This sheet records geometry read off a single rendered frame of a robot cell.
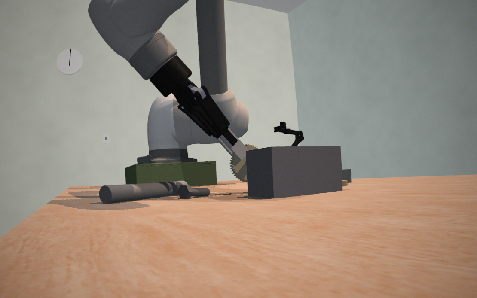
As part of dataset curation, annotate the tan gear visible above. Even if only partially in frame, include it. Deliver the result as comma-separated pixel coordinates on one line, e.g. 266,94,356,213
230,144,258,182

